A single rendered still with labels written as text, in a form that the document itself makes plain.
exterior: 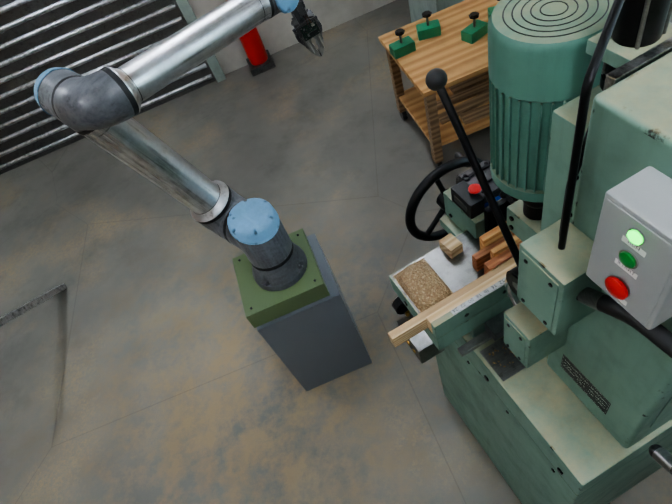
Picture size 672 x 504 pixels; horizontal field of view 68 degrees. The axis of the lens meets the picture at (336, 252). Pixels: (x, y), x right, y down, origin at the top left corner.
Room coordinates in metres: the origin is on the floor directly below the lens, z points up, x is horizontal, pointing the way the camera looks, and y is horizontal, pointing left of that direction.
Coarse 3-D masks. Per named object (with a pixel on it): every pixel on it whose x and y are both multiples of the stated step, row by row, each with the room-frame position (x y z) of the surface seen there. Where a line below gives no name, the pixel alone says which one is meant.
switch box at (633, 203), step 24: (648, 168) 0.30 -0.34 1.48; (624, 192) 0.28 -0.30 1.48; (648, 192) 0.27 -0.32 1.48; (600, 216) 0.29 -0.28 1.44; (624, 216) 0.26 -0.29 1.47; (648, 216) 0.24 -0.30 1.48; (600, 240) 0.28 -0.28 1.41; (648, 240) 0.23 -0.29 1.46; (600, 264) 0.27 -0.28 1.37; (648, 264) 0.22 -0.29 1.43; (648, 288) 0.21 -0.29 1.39; (648, 312) 0.20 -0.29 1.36
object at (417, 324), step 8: (504, 264) 0.58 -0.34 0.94; (512, 264) 0.57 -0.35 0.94; (488, 272) 0.58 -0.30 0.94; (496, 272) 0.57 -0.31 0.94; (480, 280) 0.56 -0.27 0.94; (464, 288) 0.56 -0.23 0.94; (472, 288) 0.55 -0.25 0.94; (448, 296) 0.56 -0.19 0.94; (456, 296) 0.55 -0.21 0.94; (440, 304) 0.55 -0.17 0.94; (424, 312) 0.55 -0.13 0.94; (432, 312) 0.54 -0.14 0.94; (408, 320) 0.54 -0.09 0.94; (416, 320) 0.54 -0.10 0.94; (424, 320) 0.53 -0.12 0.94; (400, 328) 0.53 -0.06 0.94; (408, 328) 0.53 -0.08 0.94; (416, 328) 0.53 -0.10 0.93; (424, 328) 0.53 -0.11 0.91; (392, 336) 0.52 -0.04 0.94; (400, 336) 0.52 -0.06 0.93; (408, 336) 0.52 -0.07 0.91; (400, 344) 0.52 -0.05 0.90
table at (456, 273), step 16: (448, 224) 0.80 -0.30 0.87; (464, 240) 0.71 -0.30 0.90; (432, 256) 0.70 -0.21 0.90; (448, 256) 0.68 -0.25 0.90; (464, 256) 0.67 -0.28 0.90; (448, 272) 0.64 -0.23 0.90; (464, 272) 0.62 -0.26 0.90; (480, 272) 0.61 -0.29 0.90; (400, 288) 0.65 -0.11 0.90; (496, 304) 0.52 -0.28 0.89; (512, 304) 0.53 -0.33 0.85; (480, 320) 0.51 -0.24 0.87; (432, 336) 0.52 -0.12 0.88; (448, 336) 0.50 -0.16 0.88
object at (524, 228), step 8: (520, 200) 0.63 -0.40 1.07; (512, 208) 0.62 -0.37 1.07; (520, 208) 0.61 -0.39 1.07; (512, 216) 0.61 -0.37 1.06; (520, 216) 0.59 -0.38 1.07; (512, 224) 0.61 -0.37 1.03; (520, 224) 0.58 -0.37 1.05; (528, 224) 0.56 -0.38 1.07; (536, 224) 0.56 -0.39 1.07; (520, 232) 0.58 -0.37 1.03; (528, 232) 0.56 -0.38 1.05; (536, 232) 0.54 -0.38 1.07
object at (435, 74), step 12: (432, 72) 0.65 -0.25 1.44; (444, 72) 0.65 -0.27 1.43; (432, 84) 0.64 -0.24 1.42; (444, 84) 0.64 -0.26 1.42; (444, 96) 0.63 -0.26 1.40; (456, 120) 0.61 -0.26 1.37; (456, 132) 0.60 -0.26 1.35; (468, 144) 0.58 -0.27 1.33; (468, 156) 0.57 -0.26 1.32; (480, 168) 0.55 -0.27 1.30; (480, 180) 0.54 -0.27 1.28; (492, 192) 0.53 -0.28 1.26; (492, 204) 0.51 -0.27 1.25; (504, 228) 0.48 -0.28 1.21; (516, 252) 0.45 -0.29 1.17; (516, 264) 0.45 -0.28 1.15; (516, 276) 0.42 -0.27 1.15; (516, 288) 0.42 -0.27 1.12
